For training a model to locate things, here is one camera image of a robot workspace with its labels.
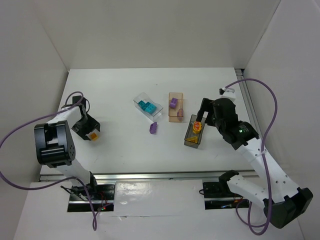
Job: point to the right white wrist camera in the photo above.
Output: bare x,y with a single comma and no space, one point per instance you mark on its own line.
227,93

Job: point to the purple flower lego brick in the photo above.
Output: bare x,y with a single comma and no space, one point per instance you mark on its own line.
180,113

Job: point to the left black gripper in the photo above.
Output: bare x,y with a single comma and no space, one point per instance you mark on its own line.
88,128

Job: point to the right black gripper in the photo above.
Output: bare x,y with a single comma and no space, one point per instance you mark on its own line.
206,110

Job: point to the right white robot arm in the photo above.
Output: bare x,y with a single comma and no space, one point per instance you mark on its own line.
283,200

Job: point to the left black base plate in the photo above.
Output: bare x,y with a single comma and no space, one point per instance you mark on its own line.
102,200

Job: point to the aluminium rail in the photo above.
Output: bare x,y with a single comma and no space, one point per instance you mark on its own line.
252,110
151,176

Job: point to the teal rectangular lego brick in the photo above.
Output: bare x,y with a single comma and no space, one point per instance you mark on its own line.
145,106

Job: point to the dark grey translucent container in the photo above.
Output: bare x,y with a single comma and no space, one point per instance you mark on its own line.
189,132

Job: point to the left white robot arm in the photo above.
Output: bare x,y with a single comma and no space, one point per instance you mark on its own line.
55,147

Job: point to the clear plastic container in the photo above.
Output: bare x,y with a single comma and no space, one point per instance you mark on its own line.
143,96

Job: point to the yellow butterfly lego brick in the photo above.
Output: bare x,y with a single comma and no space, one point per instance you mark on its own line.
197,127

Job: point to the front aluminium rail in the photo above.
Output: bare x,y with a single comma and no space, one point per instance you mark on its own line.
151,176

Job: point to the small yellow lego brick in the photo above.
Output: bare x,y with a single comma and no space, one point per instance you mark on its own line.
93,136

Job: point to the teal rounded lego brick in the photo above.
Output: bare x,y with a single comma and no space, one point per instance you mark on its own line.
151,109

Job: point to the yellow curved lego brick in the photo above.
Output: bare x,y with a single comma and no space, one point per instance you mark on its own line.
193,139

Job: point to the small teal lego brick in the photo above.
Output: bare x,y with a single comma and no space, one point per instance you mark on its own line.
141,103

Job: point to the right aluminium rail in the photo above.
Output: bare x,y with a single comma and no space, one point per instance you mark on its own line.
252,110

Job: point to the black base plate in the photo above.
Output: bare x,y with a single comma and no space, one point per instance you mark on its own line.
102,200
217,197

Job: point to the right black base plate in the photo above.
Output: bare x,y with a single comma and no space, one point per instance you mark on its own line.
217,197

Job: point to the orange translucent container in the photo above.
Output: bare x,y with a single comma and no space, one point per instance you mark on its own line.
172,113

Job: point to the purple rounded lego brick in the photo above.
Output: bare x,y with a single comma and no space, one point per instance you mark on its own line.
153,128

